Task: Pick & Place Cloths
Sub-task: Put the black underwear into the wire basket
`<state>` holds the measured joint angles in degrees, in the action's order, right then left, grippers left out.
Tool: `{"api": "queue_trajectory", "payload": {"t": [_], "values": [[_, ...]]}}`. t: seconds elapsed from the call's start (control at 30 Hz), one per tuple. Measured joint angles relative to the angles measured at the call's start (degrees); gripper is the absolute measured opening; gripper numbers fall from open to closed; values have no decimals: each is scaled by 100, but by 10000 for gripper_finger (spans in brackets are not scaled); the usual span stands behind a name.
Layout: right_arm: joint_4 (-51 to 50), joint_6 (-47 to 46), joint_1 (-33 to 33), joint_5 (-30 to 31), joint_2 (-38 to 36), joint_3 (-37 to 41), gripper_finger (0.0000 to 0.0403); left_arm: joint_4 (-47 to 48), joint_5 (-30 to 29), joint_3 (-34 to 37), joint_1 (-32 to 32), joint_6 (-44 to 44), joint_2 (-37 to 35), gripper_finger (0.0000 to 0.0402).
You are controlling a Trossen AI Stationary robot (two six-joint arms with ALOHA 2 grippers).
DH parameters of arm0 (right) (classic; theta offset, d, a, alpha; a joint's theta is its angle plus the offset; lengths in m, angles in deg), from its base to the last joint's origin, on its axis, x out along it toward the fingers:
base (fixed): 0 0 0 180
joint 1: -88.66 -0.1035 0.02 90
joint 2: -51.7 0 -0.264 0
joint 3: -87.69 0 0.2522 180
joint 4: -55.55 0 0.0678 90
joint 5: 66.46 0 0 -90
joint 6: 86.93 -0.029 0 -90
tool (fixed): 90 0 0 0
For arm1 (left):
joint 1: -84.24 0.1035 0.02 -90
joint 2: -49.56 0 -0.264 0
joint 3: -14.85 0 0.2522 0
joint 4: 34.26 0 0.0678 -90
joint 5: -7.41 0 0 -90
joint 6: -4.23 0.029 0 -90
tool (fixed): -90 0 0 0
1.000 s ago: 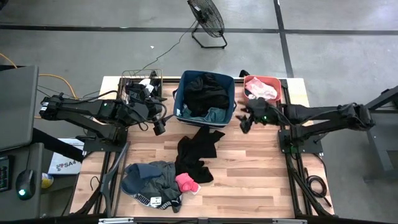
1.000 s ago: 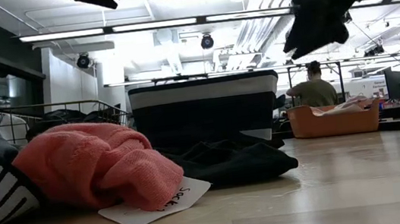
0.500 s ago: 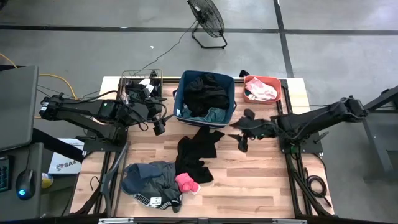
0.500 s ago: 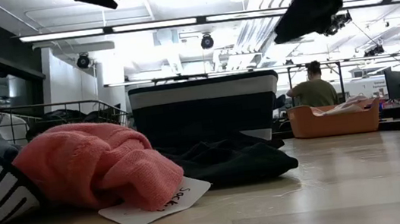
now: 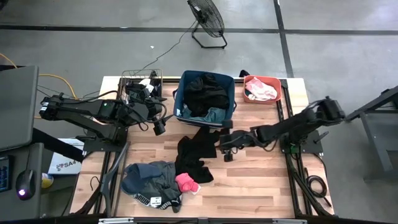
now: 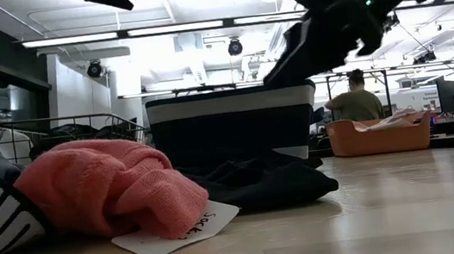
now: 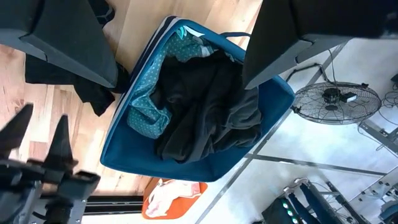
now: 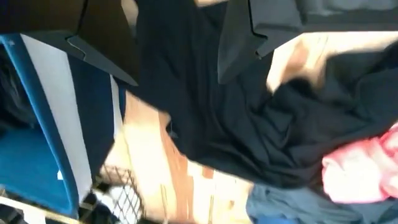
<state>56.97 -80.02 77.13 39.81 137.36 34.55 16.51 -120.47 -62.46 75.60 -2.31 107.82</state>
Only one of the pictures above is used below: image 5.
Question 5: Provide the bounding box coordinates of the gold wire basket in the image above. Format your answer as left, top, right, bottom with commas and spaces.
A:
119, 68, 165, 106

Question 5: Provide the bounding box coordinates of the thin black cable loop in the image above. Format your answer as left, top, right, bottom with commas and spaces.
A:
89, 175, 101, 192

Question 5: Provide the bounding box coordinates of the white cardboard box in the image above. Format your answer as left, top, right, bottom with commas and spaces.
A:
47, 138, 85, 175

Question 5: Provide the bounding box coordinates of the yellow extension cable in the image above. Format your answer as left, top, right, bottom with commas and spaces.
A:
0, 52, 78, 119

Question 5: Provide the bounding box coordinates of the teal dotted garment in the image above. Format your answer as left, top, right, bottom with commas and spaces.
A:
182, 104, 228, 124

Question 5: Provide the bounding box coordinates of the orange plastic tub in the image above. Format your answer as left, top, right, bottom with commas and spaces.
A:
243, 74, 283, 104

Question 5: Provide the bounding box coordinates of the black coiled cable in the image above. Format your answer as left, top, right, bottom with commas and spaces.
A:
303, 167, 333, 208

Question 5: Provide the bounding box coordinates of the yellow white ball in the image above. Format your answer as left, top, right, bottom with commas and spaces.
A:
41, 172, 55, 190

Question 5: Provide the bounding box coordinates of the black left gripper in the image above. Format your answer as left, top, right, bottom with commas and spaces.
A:
124, 90, 174, 137

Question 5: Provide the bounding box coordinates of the grey monitor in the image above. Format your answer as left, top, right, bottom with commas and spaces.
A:
0, 65, 40, 152

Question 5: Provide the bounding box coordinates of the black keyboard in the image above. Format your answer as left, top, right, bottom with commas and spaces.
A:
0, 155, 14, 193

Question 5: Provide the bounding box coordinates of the large black garment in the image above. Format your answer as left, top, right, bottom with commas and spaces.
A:
183, 73, 230, 118

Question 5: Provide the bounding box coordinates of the grey metal side table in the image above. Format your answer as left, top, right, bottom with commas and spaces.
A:
343, 84, 398, 182

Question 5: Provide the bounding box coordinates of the pink knitted sock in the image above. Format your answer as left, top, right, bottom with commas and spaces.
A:
175, 172, 201, 193

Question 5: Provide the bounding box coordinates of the light pink white garment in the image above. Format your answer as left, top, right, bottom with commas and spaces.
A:
245, 77, 278, 102

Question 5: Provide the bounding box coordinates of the black diagonal desk strut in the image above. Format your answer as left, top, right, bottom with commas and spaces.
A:
32, 127, 85, 163

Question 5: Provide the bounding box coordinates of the navy blue garment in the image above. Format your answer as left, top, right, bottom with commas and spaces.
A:
120, 161, 162, 195

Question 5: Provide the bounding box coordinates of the dark grey desk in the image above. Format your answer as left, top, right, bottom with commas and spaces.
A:
0, 142, 45, 220

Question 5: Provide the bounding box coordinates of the black floor fan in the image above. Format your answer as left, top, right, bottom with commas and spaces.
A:
187, 0, 228, 50

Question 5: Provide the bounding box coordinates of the black fan power cable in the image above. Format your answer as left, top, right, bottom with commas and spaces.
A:
132, 19, 198, 76

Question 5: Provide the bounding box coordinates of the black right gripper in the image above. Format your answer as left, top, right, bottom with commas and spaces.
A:
217, 119, 259, 163

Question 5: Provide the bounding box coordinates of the blue fabric storage bin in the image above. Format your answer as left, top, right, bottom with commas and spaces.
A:
172, 70, 236, 128

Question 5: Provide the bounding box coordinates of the black computer mouse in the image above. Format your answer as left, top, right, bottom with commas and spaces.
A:
15, 169, 37, 201

